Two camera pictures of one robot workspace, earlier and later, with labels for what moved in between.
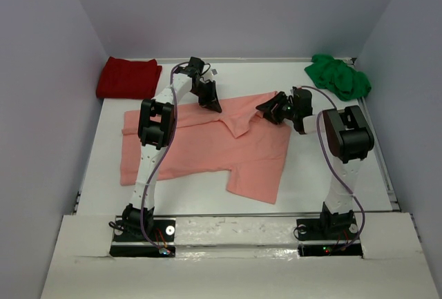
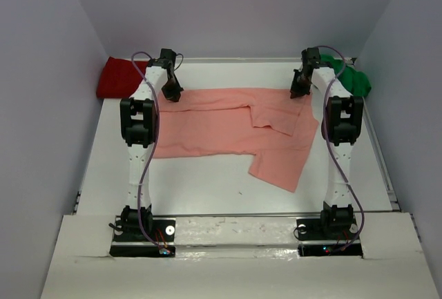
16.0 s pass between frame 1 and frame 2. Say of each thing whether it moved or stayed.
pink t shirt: moved
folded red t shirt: stayed
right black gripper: moved
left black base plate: stayed
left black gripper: moved
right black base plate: stayed
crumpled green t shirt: stayed
